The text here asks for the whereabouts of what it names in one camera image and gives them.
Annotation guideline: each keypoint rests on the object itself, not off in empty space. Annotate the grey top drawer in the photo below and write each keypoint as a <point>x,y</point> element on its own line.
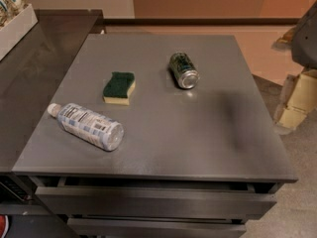
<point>175,199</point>

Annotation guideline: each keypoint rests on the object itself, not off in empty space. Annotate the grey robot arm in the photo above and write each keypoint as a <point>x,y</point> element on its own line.
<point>304,43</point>

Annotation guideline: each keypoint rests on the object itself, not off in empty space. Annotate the grey drawer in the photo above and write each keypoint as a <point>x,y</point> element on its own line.
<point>175,199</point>
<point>153,229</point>

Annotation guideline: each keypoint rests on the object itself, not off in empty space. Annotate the green soda can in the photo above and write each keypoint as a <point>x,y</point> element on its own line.
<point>183,70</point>

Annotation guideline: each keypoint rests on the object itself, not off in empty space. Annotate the white box with snacks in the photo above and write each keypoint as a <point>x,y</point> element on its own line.
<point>17,19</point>

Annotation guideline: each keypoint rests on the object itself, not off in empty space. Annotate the dark side counter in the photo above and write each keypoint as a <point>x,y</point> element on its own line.
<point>31,73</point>

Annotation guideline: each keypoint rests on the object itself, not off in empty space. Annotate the green and yellow sponge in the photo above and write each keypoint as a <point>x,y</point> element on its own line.
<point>119,88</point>

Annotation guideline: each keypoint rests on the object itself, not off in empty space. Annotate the red and white object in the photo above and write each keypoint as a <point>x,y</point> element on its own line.
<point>4,225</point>

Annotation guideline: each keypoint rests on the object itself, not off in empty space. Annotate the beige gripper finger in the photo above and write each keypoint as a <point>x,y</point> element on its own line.
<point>297,99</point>
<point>287,37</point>

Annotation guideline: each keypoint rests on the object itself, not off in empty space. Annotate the clear plastic water bottle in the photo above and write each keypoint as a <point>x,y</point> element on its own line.
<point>94,128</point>

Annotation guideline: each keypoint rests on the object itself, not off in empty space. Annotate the grey lower drawer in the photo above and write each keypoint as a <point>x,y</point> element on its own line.
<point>153,229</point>

